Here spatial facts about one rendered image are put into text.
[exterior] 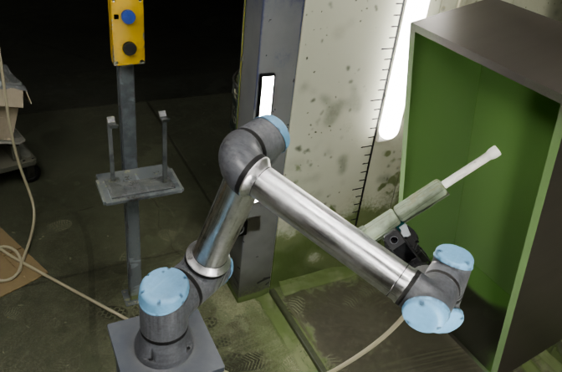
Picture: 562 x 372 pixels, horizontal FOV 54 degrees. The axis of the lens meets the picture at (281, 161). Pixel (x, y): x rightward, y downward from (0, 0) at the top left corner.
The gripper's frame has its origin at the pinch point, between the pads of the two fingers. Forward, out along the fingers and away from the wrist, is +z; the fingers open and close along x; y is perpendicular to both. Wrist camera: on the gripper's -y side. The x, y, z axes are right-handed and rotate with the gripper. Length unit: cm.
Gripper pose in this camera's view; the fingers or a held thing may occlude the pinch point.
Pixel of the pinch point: (391, 225)
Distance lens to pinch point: 164.6
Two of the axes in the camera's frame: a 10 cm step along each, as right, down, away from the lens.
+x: 7.8, -5.9, -2.1
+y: 6.1, 6.3, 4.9
